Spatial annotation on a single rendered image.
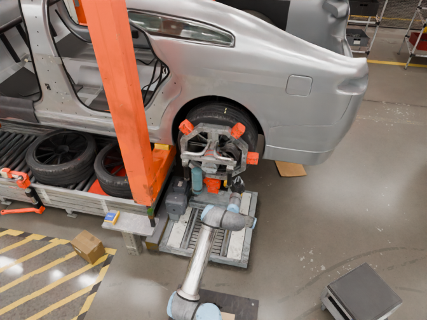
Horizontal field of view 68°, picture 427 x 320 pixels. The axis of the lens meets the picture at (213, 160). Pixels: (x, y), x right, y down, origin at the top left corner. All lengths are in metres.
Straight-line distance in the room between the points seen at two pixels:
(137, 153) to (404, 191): 2.88
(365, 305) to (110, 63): 2.29
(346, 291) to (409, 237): 1.17
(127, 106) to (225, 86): 0.74
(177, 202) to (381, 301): 1.71
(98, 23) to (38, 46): 1.15
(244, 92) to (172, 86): 0.55
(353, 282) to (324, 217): 0.90
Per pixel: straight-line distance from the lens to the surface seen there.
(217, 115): 2.44
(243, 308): 2.47
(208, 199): 3.07
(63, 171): 3.28
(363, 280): 2.74
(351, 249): 3.28
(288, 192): 3.52
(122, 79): 1.94
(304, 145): 2.61
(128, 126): 2.14
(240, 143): 2.44
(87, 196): 3.09
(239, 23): 2.29
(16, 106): 3.48
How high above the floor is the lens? 2.59
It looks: 43 degrees down
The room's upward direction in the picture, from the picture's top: straight up
